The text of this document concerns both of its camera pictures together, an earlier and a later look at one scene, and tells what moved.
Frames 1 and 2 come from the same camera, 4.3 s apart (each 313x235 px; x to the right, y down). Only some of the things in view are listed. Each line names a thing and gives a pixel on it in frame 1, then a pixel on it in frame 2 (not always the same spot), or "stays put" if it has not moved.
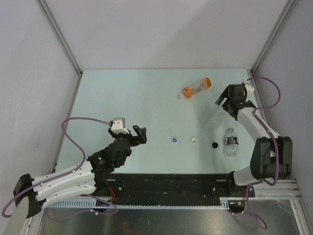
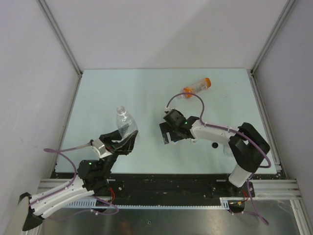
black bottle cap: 215,145 stays put
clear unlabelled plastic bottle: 213,123 → 126,124
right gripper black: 224,94 → 166,128
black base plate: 168,185 stays put
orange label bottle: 189,91 stays put
